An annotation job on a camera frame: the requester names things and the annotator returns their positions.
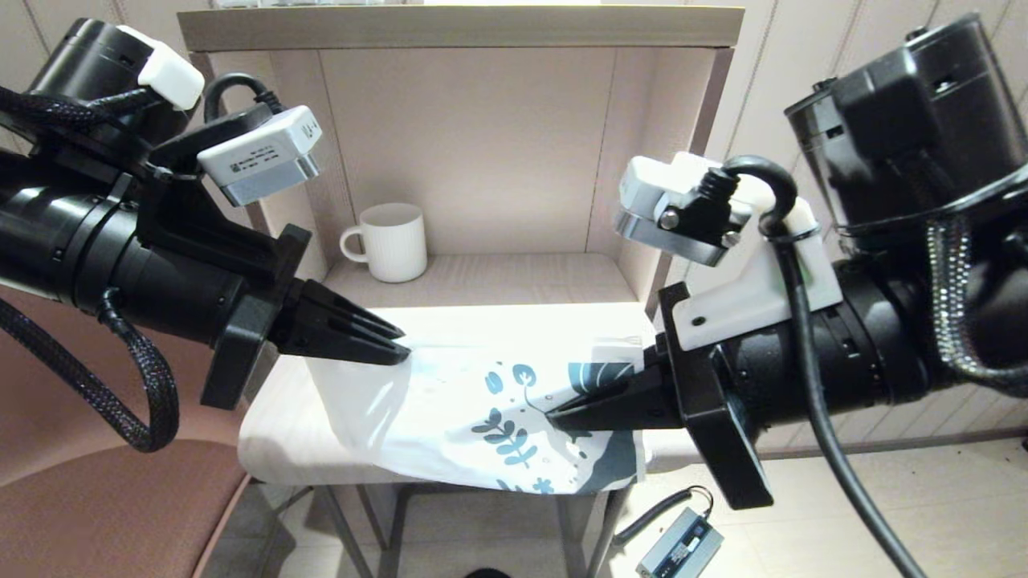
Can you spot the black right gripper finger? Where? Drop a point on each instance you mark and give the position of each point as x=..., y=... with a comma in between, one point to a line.
x=634, y=421
x=634, y=393

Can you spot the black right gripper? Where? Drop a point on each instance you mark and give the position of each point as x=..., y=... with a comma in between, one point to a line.
x=867, y=353

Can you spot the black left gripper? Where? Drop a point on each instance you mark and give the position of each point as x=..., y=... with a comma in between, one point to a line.
x=185, y=297

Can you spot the white pouch blue floral print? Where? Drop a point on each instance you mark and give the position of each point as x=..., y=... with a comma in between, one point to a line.
x=450, y=401

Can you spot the white ribbed mug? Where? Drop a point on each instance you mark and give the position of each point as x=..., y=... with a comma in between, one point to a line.
x=395, y=241

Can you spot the grey power adapter box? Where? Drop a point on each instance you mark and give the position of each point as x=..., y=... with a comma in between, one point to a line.
x=679, y=550

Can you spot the light wood shelf table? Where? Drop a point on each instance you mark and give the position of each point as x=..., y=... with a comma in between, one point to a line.
x=482, y=144

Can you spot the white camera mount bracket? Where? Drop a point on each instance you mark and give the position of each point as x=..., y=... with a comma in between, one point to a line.
x=739, y=313

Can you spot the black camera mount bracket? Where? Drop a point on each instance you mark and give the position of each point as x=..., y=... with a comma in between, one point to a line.
x=185, y=225

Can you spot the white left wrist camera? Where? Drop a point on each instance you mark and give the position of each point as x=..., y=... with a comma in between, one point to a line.
x=257, y=152

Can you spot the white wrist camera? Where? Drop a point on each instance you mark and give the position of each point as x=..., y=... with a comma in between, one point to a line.
x=642, y=189
x=257, y=152

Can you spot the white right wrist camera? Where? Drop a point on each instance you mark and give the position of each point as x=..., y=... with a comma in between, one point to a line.
x=642, y=189

